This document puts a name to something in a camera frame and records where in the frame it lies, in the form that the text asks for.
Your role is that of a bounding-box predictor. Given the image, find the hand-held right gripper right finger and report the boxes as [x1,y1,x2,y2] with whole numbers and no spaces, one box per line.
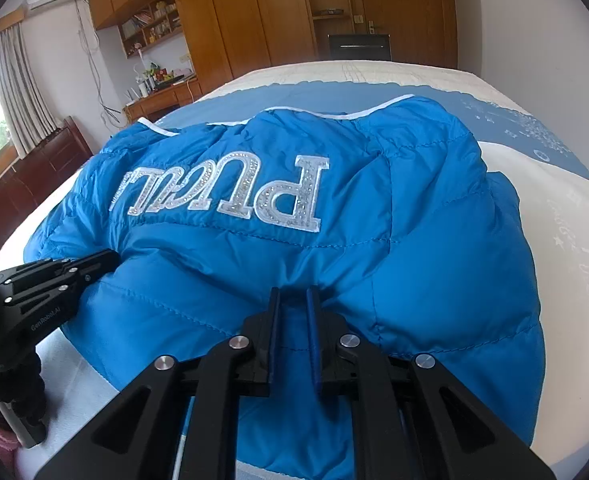
[306,285,564,480]

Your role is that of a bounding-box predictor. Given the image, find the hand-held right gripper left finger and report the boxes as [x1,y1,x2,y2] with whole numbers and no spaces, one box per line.
[34,287,282,480]

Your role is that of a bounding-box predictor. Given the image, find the dark wooden headboard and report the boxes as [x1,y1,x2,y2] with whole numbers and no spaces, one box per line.
[0,116,96,207]

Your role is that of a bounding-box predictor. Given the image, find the bed with blue printed sheet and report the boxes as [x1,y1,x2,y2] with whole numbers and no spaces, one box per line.
[14,60,589,480]

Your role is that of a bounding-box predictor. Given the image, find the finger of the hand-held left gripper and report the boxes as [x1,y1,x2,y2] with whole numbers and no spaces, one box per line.
[4,261,118,314]
[0,248,122,292]

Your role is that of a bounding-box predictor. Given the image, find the wall cables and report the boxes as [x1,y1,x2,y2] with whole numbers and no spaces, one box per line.
[73,0,128,127]

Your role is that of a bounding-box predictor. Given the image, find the black chair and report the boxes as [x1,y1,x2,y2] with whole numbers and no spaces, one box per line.
[327,33,393,62]

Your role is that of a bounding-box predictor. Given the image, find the wooden wardrobe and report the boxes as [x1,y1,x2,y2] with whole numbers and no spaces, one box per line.
[89,0,459,99]

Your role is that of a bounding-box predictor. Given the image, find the wooden wall shelf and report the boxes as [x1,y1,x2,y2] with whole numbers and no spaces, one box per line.
[117,0,184,54]

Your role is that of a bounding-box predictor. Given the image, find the wooden door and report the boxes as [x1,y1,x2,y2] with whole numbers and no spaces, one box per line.
[357,0,459,69]

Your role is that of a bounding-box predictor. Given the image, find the blue quilted jacket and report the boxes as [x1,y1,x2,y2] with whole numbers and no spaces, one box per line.
[24,95,549,462]

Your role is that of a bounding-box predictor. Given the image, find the beige curtain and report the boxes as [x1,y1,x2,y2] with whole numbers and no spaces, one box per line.
[0,22,61,159]

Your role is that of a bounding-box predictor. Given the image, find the wooden desk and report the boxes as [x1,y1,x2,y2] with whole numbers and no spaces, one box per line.
[123,79,201,124]

